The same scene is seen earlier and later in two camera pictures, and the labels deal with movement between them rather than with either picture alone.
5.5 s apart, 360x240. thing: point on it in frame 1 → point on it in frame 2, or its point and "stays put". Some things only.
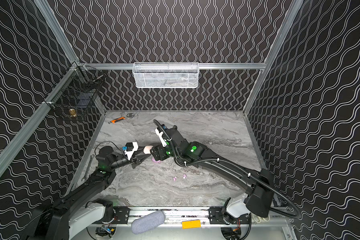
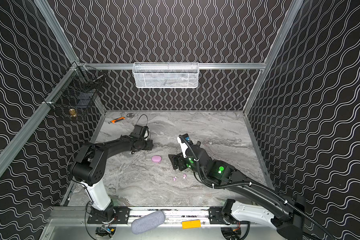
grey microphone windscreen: (150, 221) stays put
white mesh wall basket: (184, 75) stays put
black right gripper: (157, 151) → (177, 161)
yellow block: (191, 224) stays put
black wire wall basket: (75, 96) stays put
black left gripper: (135, 158) → (147, 144)
